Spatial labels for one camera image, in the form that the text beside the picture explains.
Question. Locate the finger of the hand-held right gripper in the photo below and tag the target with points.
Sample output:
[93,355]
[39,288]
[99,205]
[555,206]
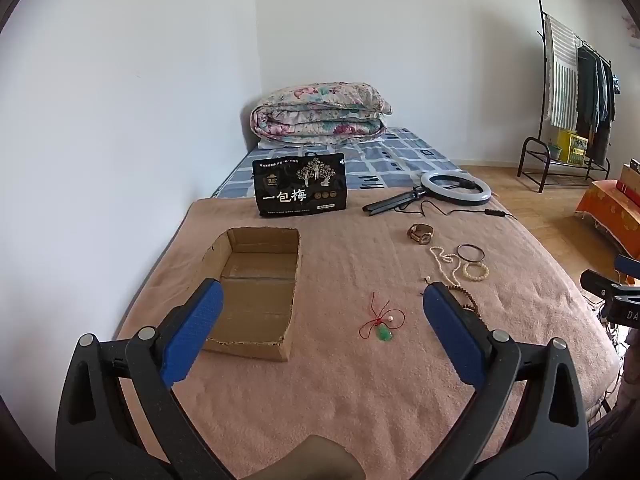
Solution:
[607,285]
[630,267]

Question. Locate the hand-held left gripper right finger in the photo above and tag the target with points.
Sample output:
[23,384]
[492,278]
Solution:
[447,325]

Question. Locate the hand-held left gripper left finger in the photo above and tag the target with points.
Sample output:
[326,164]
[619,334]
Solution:
[197,320]

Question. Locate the cardboard box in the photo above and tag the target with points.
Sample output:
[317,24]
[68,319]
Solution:
[255,280]

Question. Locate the thin dark bangle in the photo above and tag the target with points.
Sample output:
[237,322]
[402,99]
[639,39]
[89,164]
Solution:
[457,252]

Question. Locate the brown box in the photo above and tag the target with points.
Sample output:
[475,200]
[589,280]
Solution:
[630,177]

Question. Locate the pink fleece blanket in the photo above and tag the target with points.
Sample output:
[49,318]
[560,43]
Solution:
[350,260]

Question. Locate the yellow box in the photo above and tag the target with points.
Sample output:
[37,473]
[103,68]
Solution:
[572,146]

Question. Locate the black printed snack bag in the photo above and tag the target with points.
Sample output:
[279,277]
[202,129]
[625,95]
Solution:
[300,185]

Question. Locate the blue checked bed sheet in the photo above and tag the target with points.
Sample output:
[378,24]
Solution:
[390,160]

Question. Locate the dark hanging clothes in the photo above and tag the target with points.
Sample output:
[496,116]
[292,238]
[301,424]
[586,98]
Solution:
[592,95]

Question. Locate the striped hanging towel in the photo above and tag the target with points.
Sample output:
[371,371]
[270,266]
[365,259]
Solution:
[560,75]

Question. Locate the black metal clothes rack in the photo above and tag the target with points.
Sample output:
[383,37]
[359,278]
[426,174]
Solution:
[542,60]

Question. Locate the folded floral quilt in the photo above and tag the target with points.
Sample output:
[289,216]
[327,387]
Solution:
[320,110]

